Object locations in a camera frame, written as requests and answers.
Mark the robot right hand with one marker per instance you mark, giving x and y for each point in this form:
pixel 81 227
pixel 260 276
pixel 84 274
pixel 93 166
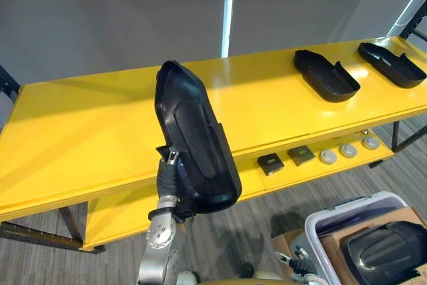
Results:
pixel 302 265

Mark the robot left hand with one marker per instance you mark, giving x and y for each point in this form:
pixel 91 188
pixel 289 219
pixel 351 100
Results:
pixel 165 178

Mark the black plastic housing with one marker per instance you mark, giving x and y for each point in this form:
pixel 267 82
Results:
pixel 197 138
pixel 392 64
pixel 325 76
pixel 383 251

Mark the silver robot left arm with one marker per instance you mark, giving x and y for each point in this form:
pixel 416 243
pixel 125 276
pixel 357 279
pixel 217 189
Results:
pixel 160 245

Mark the yellow shelf board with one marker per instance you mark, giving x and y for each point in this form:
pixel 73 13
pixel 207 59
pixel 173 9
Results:
pixel 126 215
pixel 100 131

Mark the grey plastic bin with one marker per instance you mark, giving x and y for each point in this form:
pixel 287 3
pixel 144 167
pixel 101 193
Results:
pixel 312 241

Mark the brown cardboard piece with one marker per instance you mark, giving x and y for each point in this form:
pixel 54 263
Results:
pixel 283 241

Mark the dark robot foot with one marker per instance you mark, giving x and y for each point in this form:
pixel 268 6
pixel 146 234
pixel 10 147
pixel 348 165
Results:
pixel 247 270

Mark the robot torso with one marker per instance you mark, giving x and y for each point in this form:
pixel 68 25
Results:
pixel 227 281

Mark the black square part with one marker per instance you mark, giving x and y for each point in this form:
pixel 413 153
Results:
pixel 270 164
pixel 301 155

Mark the grey round part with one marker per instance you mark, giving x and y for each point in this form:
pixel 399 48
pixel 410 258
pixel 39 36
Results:
pixel 328 157
pixel 348 151
pixel 370 143

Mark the small metal bolt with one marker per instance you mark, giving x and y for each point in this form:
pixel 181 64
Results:
pixel 365 131

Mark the white light strip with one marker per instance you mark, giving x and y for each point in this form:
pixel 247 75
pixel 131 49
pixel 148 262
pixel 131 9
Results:
pixel 408 8
pixel 228 11

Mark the black metal shelf frame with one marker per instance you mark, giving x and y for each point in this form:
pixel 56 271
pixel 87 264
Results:
pixel 71 224

